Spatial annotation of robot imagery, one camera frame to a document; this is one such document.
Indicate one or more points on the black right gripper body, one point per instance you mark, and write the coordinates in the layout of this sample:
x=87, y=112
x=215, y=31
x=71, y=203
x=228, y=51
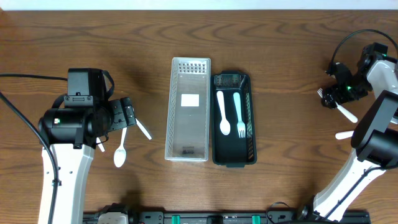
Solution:
x=331, y=97

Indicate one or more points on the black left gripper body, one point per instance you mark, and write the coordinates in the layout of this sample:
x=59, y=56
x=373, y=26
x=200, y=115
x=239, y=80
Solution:
x=123, y=112

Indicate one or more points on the white plastic fork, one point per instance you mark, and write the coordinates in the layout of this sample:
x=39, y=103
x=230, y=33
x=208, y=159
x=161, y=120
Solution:
x=343, y=110
x=344, y=135

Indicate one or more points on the white plastic spoon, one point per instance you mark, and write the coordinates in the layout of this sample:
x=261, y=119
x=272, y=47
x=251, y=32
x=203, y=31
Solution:
x=225, y=127
x=100, y=145

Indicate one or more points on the dark green perforated plastic basket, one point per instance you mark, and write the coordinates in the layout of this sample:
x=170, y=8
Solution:
x=231, y=150

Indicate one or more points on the pale blue plastic fork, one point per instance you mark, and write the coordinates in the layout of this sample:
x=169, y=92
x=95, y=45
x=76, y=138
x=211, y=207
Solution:
x=240, y=124

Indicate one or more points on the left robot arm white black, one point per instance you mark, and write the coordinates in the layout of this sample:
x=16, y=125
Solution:
x=71, y=129

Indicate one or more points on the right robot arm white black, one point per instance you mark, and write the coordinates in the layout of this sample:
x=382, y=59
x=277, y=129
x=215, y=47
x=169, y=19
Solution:
x=374, y=144

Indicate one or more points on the white plastic spoon right crossing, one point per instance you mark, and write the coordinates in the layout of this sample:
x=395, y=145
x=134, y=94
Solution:
x=143, y=129

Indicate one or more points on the white plastic spoon bowl down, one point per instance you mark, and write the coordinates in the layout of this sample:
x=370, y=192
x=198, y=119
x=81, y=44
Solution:
x=120, y=153

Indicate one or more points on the clear perforated plastic basket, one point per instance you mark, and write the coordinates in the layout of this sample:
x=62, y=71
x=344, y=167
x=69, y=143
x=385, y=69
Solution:
x=188, y=119

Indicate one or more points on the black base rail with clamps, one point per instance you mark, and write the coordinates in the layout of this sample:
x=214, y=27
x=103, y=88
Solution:
x=119, y=213

